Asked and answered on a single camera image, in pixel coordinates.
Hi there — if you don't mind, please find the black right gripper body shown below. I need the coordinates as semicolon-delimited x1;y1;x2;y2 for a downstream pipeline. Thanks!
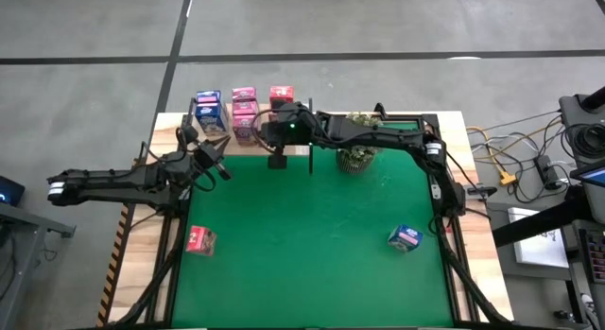
261;101;327;169

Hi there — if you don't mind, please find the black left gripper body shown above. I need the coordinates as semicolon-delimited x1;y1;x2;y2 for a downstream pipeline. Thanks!
181;125;233;181

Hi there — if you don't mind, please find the Froot Loops cereal box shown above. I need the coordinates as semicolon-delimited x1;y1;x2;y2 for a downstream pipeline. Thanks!
268;85;296;110
184;224;218;258

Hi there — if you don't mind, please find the artificial plant in striped pot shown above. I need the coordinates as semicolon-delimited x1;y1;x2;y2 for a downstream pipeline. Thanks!
335;111;385;176

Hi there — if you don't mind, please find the yellow and black hazard tape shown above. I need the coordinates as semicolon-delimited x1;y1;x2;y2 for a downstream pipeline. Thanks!
96;197;137;327

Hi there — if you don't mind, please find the dark screen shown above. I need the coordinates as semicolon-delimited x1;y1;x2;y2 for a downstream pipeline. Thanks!
0;175;26;207

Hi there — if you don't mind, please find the grey desk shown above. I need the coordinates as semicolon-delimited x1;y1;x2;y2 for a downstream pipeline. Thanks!
0;201;77;330

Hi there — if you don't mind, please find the black power adapter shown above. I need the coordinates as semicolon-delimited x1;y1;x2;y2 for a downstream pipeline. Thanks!
533;154;562;190

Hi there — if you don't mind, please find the black diagonal bar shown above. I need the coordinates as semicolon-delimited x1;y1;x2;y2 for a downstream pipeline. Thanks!
491;197;587;249

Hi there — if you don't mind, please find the monitor with blue screen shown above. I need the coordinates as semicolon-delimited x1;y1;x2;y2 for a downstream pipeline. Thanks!
569;160;605;189

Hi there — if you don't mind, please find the wooden shelf with black frame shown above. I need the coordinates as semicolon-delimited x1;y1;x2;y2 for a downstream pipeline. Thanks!
181;96;314;176

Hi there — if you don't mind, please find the black camera on stand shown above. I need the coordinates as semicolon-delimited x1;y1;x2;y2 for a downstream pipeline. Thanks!
557;86;605;170

